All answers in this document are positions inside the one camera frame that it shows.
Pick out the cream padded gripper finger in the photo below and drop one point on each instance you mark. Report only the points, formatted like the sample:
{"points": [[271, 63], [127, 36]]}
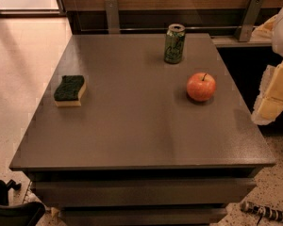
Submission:
{"points": [[269, 103]]}

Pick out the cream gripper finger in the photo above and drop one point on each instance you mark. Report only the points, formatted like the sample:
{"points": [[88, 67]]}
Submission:
{"points": [[265, 30]]}

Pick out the green and yellow sponge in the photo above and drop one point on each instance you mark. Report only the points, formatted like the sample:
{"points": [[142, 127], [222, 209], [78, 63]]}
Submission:
{"points": [[70, 90]]}

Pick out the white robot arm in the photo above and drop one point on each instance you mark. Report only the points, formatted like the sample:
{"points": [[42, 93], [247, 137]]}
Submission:
{"points": [[277, 37]]}

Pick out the red apple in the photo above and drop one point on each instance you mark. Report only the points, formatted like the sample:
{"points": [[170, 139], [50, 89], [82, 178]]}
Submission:
{"points": [[201, 87]]}

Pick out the green soda can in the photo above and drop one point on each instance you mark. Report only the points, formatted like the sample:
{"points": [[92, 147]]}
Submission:
{"points": [[174, 43]]}

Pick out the grey drawer cabinet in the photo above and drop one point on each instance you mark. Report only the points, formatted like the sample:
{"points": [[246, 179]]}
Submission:
{"points": [[139, 150]]}

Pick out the black chair base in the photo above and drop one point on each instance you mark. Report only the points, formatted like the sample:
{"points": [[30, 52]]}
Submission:
{"points": [[26, 214]]}

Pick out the right metal wall bracket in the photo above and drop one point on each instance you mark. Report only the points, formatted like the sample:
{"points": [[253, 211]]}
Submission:
{"points": [[244, 31]]}

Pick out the metal wall bracket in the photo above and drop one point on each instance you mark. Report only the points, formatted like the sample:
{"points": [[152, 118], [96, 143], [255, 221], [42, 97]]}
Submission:
{"points": [[244, 31], [112, 13]]}

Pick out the left metal wall bracket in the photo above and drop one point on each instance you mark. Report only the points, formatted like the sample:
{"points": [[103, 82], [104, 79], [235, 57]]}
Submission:
{"points": [[112, 13]]}

